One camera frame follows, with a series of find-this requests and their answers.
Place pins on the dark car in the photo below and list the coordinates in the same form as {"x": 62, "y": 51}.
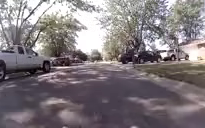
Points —
{"x": 61, "y": 61}

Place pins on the grey asphalt road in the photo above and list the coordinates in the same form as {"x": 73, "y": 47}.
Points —
{"x": 96, "y": 93}

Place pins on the pale house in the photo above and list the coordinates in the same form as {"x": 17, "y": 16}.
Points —
{"x": 200, "y": 48}

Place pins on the small green tree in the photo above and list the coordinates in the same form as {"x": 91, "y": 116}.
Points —
{"x": 96, "y": 55}

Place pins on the white vehicle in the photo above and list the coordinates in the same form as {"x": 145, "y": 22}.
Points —
{"x": 173, "y": 54}

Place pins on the pale concrete kerb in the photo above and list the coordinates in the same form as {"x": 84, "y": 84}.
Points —
{"x": 190, "y": 91}

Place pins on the large tree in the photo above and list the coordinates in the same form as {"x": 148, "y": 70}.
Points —
{"x": 15, "y": 26}
{"x": 133, "y": 23}
{"x": 190, "y": 16}

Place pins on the white pickup truck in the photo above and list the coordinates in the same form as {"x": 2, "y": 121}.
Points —
{"x": 13, "y": 60}

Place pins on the dark vehicle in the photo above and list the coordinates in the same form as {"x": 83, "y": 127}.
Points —
{"x": 141, "y": 56}

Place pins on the grass lawn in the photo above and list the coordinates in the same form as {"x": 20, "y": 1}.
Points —
{"x": 180, "y": 71}

